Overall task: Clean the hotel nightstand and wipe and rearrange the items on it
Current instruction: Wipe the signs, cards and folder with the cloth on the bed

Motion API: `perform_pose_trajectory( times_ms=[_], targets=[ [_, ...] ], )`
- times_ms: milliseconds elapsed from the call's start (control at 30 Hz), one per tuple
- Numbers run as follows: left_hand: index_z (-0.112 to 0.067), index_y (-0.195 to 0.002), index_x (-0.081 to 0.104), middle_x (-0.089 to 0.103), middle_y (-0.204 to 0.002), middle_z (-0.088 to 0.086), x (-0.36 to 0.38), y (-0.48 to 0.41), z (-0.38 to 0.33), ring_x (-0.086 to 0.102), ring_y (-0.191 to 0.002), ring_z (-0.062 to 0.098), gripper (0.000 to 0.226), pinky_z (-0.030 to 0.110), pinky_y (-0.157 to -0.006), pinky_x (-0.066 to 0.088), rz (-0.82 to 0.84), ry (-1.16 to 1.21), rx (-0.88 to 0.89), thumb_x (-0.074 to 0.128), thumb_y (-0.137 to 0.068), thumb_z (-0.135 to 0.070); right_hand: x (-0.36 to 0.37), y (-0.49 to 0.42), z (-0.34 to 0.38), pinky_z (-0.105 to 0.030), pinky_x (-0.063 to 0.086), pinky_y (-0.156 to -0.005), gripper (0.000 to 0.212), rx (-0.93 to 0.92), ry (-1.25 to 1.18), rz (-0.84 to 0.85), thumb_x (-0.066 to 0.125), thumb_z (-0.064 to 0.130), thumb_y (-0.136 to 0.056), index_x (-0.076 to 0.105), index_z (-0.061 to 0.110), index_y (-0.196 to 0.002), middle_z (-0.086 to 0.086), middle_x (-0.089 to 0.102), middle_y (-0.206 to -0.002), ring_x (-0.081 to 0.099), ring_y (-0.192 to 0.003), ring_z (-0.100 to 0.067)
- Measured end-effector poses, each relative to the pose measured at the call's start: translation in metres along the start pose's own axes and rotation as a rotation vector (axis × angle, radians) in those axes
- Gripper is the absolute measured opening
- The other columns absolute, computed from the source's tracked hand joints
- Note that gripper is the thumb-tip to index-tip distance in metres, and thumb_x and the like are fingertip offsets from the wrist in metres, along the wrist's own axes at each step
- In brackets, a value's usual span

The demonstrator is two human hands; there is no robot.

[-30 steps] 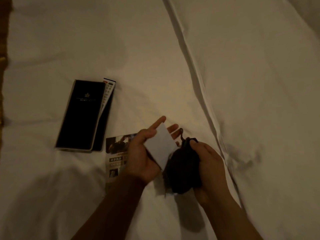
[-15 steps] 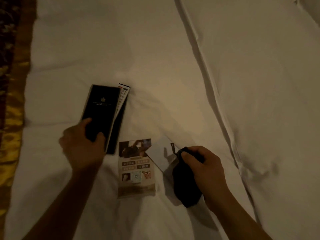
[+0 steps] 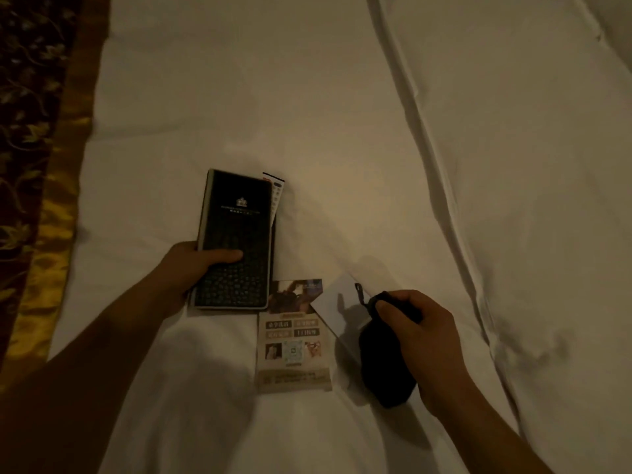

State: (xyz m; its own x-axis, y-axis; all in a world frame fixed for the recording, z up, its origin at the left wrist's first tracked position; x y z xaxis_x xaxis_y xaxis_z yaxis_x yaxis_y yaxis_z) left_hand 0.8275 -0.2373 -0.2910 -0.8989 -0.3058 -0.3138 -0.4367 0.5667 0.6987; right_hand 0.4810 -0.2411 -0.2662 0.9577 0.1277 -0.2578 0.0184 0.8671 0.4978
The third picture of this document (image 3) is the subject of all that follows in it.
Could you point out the brown floral gold-edged bed runner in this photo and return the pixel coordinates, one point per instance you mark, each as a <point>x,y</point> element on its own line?
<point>34,143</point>

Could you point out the person's right fingers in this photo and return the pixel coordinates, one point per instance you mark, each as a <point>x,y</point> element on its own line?
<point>405,300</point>

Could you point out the person's right forearm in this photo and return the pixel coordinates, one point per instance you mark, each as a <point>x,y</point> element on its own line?
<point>489,439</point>

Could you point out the white folded duvet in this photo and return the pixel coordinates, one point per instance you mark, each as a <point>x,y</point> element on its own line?
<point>533,182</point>

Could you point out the plain white card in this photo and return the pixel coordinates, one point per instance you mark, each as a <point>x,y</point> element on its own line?
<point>338,306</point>

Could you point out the person's right hand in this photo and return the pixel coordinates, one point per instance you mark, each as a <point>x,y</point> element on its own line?
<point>434,350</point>

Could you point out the person's left hand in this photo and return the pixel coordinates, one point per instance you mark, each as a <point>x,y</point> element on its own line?
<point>180,271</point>

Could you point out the person's left thumb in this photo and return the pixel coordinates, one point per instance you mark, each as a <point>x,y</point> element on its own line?
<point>222,257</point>

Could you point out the white bed sheet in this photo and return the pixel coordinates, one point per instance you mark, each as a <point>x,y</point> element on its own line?
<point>276,103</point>

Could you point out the printed photo sign card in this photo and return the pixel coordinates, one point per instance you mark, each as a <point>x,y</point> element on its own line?
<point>294,348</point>

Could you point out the black leather folder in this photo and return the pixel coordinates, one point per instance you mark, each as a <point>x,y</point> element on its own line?
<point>237,217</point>

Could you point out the person's left forearm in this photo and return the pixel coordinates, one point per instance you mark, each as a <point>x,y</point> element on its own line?
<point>84,375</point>

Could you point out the white striped leaflet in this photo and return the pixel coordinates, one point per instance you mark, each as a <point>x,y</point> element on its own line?
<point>277,192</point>

